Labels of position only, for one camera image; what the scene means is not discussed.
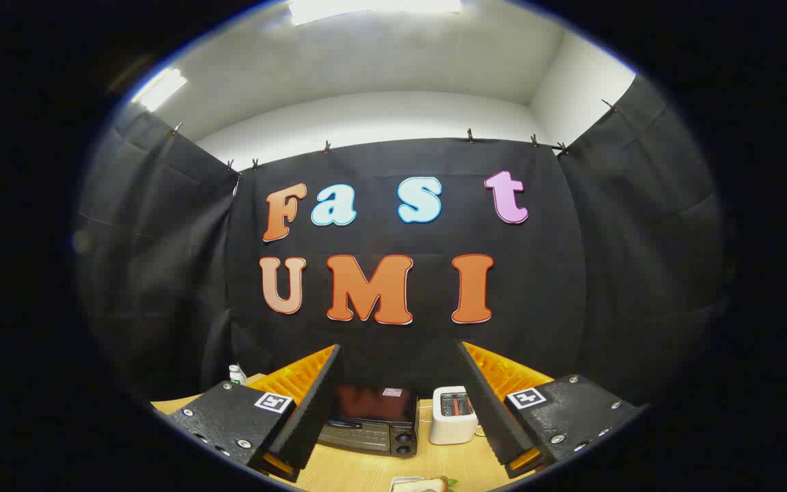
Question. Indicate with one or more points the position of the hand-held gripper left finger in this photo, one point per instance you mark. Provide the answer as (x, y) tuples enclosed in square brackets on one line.
[(311, 410)]

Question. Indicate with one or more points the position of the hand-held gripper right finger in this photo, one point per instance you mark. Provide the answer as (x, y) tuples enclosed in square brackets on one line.
[(486, 403)]

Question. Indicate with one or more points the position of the black toaster oven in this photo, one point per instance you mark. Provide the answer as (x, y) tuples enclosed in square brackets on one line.
[(374, 410)]

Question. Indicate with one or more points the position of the lettuce sandwich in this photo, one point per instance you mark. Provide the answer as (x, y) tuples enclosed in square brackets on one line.
[(427, 486)]

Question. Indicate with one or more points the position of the white pop-up toaster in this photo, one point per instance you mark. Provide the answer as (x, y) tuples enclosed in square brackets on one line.
[(453, 424)]

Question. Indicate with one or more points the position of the white bottle green label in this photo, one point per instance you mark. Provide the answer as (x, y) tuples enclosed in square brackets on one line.
[(236, 375)]

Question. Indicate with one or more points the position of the white rectangular plate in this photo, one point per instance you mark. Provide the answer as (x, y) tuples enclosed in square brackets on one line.
[(400, 482)]

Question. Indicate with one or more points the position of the ceiling light panel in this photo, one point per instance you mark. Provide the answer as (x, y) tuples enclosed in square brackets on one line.
[(160, 89), (373, 8)]

